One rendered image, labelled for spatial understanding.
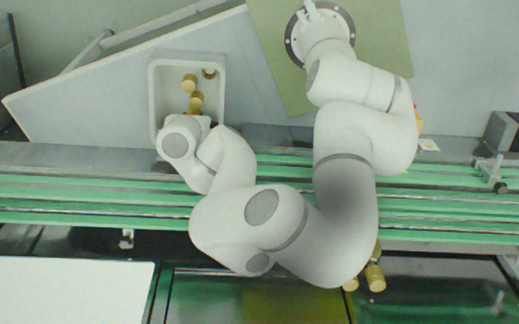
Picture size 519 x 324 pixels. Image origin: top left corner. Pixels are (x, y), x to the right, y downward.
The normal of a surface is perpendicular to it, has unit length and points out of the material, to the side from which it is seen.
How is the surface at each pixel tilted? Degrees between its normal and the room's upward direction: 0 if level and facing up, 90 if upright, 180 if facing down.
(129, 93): 0
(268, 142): 90
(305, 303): 90
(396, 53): 2
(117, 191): 90
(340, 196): 40
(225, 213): 76
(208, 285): 90
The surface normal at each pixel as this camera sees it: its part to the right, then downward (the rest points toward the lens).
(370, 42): 0.01, 0.53
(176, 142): 0.03, 0.26
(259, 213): -0.62, -0.45
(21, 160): 0.08, -0.86
